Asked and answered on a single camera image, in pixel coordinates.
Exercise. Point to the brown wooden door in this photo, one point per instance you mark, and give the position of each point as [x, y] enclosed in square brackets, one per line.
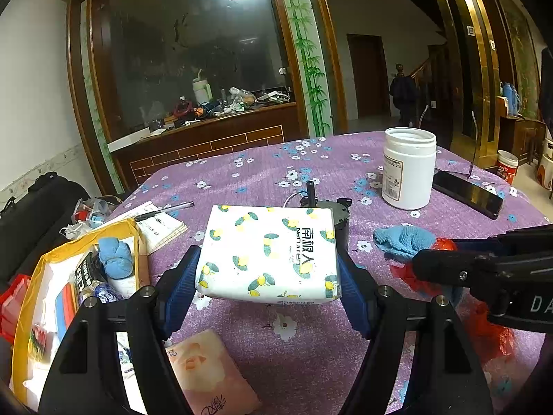
[367, 78]

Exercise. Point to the red plastic bag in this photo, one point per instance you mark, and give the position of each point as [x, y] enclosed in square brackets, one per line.
[492, 333]

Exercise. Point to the black bag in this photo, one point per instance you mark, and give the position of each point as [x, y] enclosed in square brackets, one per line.
[34, 220]

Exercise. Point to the black phone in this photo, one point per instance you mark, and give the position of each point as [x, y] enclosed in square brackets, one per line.
[468, 194]

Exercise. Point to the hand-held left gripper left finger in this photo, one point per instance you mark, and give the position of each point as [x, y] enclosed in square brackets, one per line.
[183, 294]

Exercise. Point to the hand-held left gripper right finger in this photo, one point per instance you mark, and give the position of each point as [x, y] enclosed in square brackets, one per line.
[352, 295]

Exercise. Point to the purple floral tablecloth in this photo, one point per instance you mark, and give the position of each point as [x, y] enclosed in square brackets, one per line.
[276, 168]

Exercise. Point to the white plastic jar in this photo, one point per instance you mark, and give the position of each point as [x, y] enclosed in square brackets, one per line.
[408, 168]

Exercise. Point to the wooden side cabinet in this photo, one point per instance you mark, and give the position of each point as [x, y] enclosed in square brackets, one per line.
[520, 136]

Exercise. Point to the black packet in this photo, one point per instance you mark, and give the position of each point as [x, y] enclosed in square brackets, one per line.
[86, 274]

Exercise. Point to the blue red flat pack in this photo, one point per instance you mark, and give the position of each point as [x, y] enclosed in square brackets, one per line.
[65, 309]

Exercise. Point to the blue towel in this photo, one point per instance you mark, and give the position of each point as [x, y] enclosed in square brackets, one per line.
[404, 242]

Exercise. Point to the white notebook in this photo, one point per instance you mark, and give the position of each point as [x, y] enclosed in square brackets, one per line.
[162, 227]

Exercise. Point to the blue thermos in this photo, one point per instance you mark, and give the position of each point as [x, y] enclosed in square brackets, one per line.
[509, 95]

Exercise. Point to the white jug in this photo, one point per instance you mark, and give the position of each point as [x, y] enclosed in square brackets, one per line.
[201, 90]

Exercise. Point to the white box with yellow rim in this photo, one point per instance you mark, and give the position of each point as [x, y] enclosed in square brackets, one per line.
[49, 276]

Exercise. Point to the clear plastic bag clutter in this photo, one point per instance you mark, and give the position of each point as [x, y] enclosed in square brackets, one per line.
[88, 215]

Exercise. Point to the pink tissue pack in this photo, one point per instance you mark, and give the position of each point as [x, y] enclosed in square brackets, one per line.
[207, 367]

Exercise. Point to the pile of cabinet clutter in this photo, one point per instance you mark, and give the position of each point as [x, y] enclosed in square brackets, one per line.
[216, 107]

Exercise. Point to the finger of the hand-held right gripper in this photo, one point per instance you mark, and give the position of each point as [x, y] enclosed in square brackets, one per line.
[440, 266]
[479, 244]

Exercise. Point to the black motor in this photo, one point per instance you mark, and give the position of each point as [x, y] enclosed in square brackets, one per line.
[340, 215]

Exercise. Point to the wooden staircase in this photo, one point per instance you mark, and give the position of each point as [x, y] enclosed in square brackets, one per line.
[430, 73]

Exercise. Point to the red white bucket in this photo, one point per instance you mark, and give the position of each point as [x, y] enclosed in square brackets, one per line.
[506, 166]

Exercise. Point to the black pen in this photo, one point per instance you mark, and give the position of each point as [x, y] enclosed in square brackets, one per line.
[166, 210]

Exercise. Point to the blue white packet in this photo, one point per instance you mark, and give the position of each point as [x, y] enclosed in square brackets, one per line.
[102, 294]

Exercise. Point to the blue rolled cloth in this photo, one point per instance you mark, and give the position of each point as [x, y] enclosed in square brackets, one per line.
[114, 257]

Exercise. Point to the white flat box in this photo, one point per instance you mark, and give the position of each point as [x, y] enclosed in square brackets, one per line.
[125, 141]

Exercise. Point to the lemon print tissue pack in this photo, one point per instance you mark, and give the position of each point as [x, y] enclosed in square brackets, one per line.
[268, 250]

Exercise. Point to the wooden glass cabinet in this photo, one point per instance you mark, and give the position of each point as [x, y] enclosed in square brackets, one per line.
[207, 140]

